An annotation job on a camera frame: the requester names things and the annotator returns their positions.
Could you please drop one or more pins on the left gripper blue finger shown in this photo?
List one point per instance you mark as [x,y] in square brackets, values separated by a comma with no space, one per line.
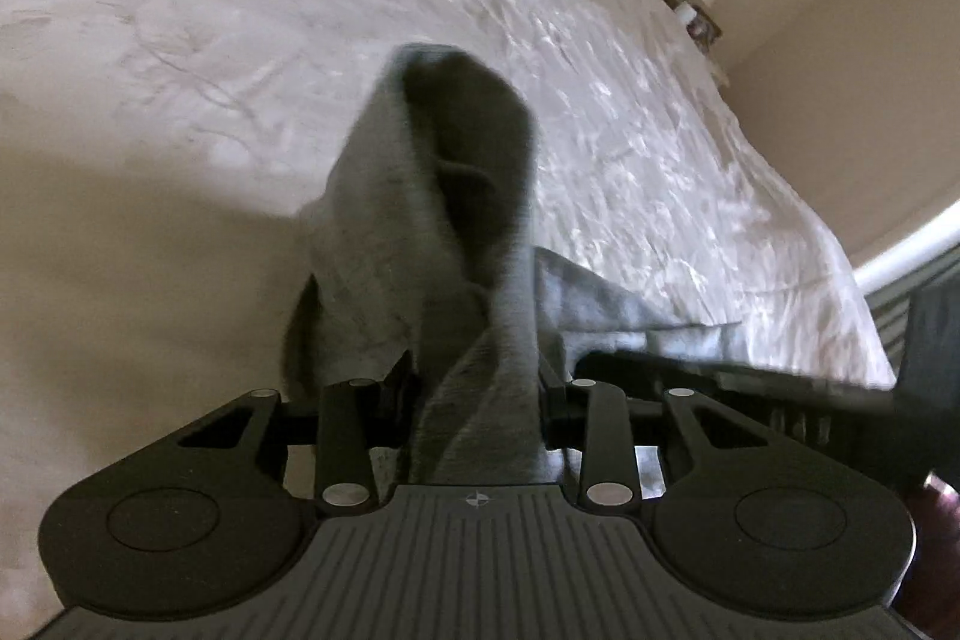
[557,414]

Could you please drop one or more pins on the light blue speckled pants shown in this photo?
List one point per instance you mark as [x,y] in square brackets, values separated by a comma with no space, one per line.
[421,245]

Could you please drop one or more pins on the right cream nightstand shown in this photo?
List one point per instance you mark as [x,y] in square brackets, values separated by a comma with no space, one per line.
[705,33]

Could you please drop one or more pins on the white embroidered bedspread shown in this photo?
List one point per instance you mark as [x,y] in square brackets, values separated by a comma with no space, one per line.
[156,153]

